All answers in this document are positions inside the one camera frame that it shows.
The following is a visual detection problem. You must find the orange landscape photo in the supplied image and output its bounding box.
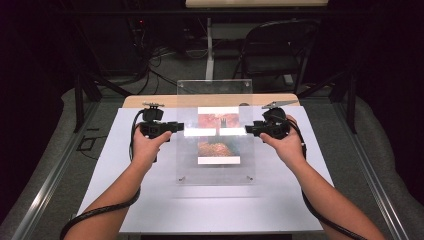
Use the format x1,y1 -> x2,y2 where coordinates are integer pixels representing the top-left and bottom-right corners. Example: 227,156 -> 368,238
196,106 -> 242,166

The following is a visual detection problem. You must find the wooden table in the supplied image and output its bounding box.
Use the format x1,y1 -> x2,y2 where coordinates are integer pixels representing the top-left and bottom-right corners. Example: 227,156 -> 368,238
122,93 -> 301,109

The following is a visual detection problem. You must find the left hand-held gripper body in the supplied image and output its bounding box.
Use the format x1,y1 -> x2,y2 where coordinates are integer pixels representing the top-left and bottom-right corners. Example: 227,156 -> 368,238
138,101 -> 173,140

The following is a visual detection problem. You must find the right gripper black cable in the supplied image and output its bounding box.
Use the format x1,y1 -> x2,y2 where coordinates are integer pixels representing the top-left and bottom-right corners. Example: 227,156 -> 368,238
285,117 -> 368,240

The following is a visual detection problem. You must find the clear acrylic photo frame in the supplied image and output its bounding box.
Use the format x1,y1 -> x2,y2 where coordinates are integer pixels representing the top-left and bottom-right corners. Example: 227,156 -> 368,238
175,78 -> 256,186

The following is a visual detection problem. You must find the white work board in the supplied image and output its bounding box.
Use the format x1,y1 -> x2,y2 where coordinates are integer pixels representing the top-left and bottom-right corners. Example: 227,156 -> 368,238
77,105 -> 335,235

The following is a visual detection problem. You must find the person's right hand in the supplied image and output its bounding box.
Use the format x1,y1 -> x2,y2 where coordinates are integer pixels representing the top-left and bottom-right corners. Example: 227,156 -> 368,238
259,114 -> 308,170

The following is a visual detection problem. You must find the person's left hand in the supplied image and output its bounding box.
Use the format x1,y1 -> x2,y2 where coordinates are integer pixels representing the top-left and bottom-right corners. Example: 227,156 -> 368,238
131,127 -> 174,168

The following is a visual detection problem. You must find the white table leg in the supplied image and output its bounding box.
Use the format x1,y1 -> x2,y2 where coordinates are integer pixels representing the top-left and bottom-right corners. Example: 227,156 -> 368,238
204,17 -> 216,82

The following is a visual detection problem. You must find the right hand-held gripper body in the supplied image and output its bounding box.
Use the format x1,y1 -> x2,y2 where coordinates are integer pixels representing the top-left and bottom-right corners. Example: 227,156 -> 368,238
254,99 -> 300,141

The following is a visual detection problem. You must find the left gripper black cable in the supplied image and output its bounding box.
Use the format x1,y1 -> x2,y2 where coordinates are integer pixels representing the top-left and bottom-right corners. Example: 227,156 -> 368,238
59,108 -> 146,240

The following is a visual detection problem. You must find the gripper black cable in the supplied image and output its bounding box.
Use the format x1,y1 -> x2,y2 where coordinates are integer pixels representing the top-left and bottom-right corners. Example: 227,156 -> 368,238
285,117 -> 368,240
59,108 -> 146,240

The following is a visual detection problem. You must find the light tabletop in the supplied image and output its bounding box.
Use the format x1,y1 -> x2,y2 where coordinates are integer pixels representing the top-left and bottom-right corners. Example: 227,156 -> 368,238
184,0 -> 330,9

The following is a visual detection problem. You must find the bundle of floor cables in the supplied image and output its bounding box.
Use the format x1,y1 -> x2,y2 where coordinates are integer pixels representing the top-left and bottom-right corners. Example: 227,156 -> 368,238
131,46 -> 203,96

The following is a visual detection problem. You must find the black folding chair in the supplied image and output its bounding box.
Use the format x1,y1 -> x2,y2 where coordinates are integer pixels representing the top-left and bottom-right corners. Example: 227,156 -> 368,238
231,18 -> 322,95

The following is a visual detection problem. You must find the black metal stand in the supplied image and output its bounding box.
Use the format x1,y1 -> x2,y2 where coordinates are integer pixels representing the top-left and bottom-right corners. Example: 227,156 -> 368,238
73,70 -> 133,134
296,64 -> 360,135

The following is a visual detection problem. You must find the dark equipment with red light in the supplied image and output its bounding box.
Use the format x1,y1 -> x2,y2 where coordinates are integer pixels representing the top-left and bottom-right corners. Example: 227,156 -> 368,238
127,16 -> 152,69

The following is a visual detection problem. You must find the aluminium rail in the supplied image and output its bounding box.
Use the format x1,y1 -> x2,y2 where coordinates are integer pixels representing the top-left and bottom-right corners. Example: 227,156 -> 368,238
11,99 -> 102,240
332,99 -> 412,240

